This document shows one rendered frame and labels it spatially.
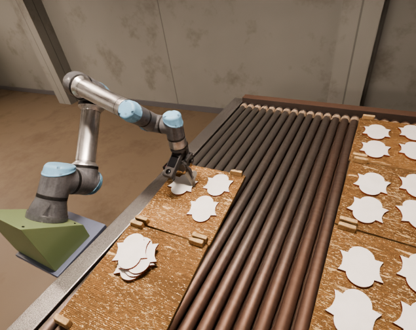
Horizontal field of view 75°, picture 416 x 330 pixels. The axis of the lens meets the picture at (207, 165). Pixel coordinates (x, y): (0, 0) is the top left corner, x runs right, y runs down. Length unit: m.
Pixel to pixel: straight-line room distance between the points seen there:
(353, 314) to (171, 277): 0.55
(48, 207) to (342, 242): 1.09
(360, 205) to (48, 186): 1.20
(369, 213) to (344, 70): 2.01
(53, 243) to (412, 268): 1.22
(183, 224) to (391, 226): 0.76
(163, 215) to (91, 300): 0.39
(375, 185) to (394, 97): 2.19
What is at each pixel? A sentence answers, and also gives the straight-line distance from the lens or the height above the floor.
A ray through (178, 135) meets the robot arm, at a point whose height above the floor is 1.22.
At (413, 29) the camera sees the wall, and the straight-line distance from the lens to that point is 3.22.
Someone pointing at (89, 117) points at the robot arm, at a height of 1.25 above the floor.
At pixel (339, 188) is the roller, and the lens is 1.29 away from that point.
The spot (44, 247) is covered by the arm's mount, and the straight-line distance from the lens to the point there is 1.20.
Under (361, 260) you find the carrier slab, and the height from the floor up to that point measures 0.95.
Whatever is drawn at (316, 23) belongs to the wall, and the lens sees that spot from 3.19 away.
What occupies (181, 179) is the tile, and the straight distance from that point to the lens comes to 1.29.
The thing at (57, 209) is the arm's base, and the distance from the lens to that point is 1.23.
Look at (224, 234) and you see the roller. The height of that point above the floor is 0.92.
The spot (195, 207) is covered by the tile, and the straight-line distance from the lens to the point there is 1.15.
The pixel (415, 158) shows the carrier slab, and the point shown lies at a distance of 1.52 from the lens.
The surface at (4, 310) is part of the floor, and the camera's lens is 2.56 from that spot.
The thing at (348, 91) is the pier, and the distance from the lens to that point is 3.07.
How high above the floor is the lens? 1.77
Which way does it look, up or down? 37 degrees down
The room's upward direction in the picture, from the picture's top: 9 degrees counter-clockwise
